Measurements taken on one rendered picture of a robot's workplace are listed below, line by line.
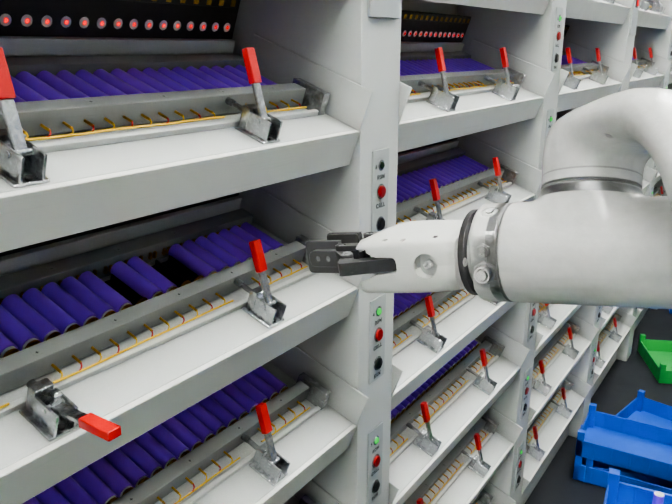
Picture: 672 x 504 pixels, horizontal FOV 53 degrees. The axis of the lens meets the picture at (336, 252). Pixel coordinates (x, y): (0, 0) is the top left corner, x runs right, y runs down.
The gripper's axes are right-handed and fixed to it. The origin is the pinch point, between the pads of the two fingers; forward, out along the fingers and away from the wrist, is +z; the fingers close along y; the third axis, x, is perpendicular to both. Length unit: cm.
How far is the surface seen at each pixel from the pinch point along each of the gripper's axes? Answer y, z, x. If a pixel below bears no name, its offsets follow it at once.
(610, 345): 200, 24, -87
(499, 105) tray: 61, 6, 11
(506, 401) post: 86, 20, -58
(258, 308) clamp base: -1.1, 10.7, -6.1
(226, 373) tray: -8.2, 9.9, -10.7
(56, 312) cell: -19.9, 18.2, -0.8
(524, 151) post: 86, 11, 0
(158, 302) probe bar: -11.1, 14.6, -2.4
